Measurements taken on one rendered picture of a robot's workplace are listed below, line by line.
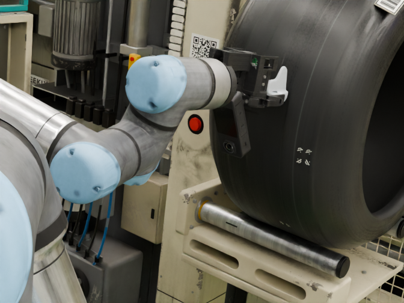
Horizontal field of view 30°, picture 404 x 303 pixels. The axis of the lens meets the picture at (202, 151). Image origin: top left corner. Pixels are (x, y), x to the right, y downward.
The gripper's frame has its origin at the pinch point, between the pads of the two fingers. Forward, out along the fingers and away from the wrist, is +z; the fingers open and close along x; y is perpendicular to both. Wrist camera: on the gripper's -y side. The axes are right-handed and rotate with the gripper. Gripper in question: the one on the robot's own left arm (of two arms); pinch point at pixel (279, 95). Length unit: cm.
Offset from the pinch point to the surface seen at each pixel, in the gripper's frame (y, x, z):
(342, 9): 16.0, -4.5, 7.2
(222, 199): -29.6, 24.1, 25.6
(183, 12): 8.9, 40.0, 20.8
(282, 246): -31.3, 2.3, 16.9
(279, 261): -35.0, 2.9, 18.2
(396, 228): -28, -9, 45
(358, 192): -14.8, -12.1, 13.1
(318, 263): -31.7, -5.8, 17.0
